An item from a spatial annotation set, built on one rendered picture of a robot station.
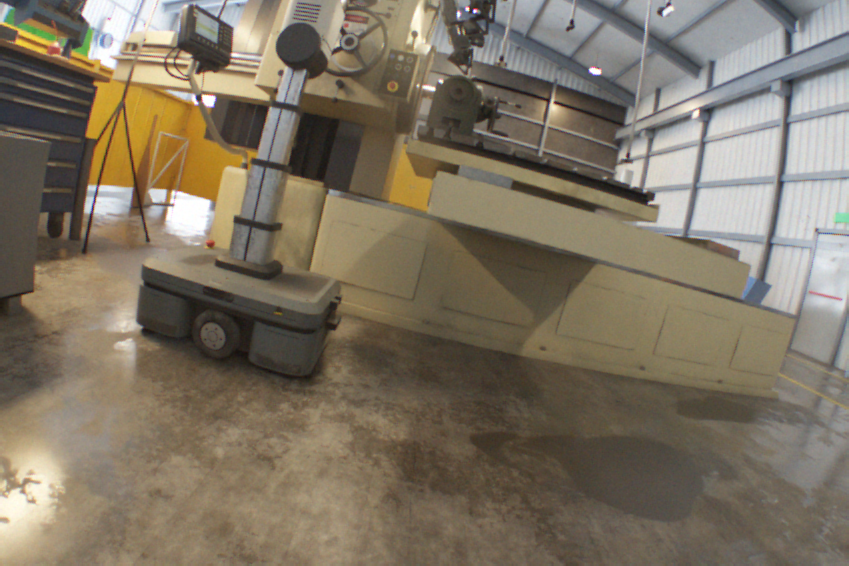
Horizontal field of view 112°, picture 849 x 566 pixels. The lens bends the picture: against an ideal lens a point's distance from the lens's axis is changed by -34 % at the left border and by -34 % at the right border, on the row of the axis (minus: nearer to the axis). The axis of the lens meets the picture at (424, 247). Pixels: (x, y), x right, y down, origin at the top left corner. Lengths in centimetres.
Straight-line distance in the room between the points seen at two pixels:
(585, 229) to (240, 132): 255
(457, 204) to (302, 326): 59
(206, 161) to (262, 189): 382
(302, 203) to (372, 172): 71
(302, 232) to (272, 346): 106
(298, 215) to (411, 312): 78
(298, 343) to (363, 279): 98
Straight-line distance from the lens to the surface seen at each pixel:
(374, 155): 285
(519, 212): 104
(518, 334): 232
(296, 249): 231
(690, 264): 124
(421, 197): 456
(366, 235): 221
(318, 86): 232
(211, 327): 140
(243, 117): 317
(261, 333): 134
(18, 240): 156
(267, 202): 149
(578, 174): 216
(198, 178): 533
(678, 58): 1391
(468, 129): 208
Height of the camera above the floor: 60
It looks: 5 degrees down
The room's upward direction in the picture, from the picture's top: 14 degrees clockwise
